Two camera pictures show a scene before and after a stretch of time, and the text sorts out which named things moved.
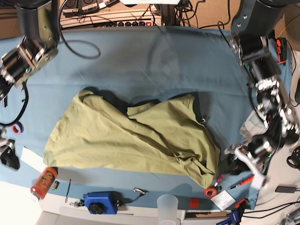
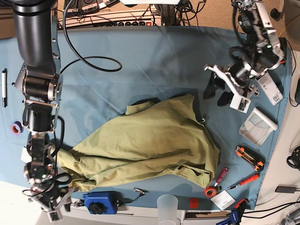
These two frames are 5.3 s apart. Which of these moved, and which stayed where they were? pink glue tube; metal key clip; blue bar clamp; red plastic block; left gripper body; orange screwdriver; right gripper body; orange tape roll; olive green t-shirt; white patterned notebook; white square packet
Moved: left gripper body; right gripper body; olive green t-shirt
Stayed: red plastic block; blue bar clamp; metal key clip; white square packet; orange screwdriver; white patterned notebook; pink glue tube; orange tape roll
